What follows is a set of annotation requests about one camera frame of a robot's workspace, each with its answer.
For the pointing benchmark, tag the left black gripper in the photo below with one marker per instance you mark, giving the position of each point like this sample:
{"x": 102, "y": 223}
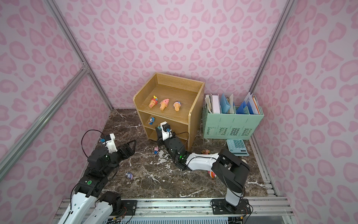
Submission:
{"x": 125, "y": 150}

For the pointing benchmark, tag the small blue figure toy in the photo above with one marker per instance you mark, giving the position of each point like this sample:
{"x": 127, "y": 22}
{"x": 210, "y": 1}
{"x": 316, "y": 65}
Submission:
{"x": 151, "y": 120}

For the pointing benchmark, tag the pink ice cream cone toy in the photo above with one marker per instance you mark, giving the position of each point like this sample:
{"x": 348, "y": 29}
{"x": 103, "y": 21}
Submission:
{"x": 164, "y": 103}

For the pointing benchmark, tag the sprinkled ice cream cone toy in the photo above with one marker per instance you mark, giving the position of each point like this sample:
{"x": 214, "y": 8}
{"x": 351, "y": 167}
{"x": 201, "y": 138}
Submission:
{"x": 153, "y": 102}

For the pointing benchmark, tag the blue pink pig figure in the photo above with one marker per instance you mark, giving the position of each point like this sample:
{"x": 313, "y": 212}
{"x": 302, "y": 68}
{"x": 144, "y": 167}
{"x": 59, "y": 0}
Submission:
{"x": 156, "y": 150}

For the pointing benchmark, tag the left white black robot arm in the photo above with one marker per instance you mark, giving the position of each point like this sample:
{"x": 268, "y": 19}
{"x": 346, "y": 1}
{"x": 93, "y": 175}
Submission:
{"x": 92, "y": 182}

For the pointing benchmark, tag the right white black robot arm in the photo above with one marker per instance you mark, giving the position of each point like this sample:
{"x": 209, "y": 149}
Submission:
{"x": 231, "y": 170}

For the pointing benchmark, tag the small purple figure toy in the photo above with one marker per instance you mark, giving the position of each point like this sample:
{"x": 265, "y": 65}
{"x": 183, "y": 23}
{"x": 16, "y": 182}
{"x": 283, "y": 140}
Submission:
{"x": 129, "y": 175}

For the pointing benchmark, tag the pink red toy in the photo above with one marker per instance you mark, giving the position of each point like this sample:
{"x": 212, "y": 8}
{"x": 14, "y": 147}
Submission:
{"x": 211, "y": 174}

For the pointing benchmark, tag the wooden three-tier shelf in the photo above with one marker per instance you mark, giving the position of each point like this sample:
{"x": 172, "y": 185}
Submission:
{"x": 185, "y": 123}

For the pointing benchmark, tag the papers and folders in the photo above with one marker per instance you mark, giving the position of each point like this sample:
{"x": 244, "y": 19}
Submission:
{"x": 221, "y": 104}

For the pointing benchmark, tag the mint green calculator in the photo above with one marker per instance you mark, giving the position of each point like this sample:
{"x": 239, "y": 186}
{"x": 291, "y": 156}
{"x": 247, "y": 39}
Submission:
{"x": 237, "y": 147}

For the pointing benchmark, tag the mint green file organizer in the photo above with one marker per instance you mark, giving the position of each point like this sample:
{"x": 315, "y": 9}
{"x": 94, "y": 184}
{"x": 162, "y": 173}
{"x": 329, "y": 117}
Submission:
{"x": 229, "y": 126}

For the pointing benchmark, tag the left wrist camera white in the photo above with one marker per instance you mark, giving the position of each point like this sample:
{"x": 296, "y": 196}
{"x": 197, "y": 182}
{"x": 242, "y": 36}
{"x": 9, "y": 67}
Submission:
{"x": 109, "y": 142}

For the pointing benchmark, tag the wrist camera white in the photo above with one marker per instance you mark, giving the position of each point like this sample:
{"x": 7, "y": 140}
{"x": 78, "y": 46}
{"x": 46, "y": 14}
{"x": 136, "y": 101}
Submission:
{"x": 109, "y": 142}
{"x": 166, "y": 130}

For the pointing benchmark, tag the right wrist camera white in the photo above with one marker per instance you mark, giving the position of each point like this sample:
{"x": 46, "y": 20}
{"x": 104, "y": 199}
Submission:
{"x": 166, "y": 130}

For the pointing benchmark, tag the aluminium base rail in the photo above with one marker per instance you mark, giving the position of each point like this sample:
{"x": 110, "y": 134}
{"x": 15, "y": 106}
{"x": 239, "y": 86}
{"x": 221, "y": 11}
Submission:
{"x": 191, "y": 207}

